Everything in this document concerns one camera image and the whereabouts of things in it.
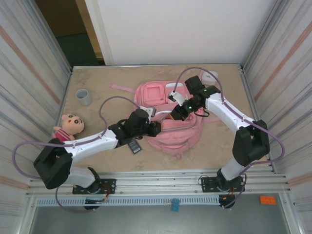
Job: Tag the black round clamp knob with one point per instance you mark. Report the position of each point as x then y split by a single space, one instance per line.
228 204
91 208

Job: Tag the aluminium table edge rail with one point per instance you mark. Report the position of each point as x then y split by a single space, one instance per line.
122 65

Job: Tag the grey plastic cup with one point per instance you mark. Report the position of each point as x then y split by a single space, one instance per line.
83 96

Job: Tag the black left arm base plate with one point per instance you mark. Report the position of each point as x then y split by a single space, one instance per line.
109 185

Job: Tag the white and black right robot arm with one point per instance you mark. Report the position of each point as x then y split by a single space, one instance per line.
231 109

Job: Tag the tan wooden door frame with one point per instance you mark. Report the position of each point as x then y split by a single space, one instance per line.
89 24

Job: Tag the aluminium mounting rail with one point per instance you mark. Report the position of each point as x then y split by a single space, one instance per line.
158 182

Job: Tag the small black calculator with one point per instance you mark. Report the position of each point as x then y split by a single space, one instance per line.
135 147

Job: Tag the white square alarm clock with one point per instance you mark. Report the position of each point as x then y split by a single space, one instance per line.
208 80

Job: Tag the pink student backpack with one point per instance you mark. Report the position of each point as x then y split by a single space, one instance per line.
178 136

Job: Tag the blue connector block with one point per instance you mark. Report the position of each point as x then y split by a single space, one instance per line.
175 206

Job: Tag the orange toy brick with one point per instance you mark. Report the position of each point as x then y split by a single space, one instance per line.
268 200

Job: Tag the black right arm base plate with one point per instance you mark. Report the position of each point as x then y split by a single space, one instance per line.
207 184

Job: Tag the cartoon boy plush doll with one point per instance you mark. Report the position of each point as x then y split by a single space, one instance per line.
70 124

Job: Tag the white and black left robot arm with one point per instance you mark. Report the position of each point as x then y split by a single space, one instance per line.
97 143

